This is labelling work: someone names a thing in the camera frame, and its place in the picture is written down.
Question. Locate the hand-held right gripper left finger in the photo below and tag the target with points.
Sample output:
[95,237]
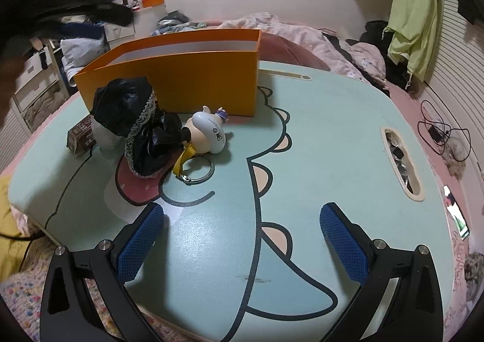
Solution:
[140,243]

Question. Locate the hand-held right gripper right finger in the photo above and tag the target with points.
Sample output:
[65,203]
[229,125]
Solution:
[344,243]

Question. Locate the small brown carton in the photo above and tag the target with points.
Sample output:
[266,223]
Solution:
[81,136]

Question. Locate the black lace-trimmed bag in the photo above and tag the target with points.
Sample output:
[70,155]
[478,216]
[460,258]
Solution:
[121,104]

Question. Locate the orange cardboard box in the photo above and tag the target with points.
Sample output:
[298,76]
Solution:
[211,81]

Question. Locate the light green cartoon desktop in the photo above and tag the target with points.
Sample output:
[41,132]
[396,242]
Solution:
[340,175]

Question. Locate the white stuffed bag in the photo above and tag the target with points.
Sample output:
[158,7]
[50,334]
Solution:
[83,54]

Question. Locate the white drawer cabinet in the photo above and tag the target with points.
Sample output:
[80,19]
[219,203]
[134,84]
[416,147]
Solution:
[121,30]

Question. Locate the plastic storage drawers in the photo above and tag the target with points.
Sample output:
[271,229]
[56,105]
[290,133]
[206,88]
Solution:
[37,88]

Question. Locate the small orange storage box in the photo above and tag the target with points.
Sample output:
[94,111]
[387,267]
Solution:
[153,2]

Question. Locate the smartphone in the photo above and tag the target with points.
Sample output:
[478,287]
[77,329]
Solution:
[457,217]

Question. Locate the pile of mixed clothes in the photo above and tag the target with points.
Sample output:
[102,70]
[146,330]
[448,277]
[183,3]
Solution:
[174,22]

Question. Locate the yellow cushion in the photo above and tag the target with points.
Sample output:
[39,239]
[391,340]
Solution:
[11,221]

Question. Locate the beige fluffy cloth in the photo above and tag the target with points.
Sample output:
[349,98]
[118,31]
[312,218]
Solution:
[455,160]

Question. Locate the black garment on bed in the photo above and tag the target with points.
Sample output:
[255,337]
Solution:
[376,34]

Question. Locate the white louvred closet door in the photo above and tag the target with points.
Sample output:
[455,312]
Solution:
[457,62]

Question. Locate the pale pink quilt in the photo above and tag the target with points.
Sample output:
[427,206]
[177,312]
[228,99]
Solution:
[295,30]

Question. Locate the green hanging garment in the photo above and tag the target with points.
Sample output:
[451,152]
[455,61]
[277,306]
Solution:
[412,5]

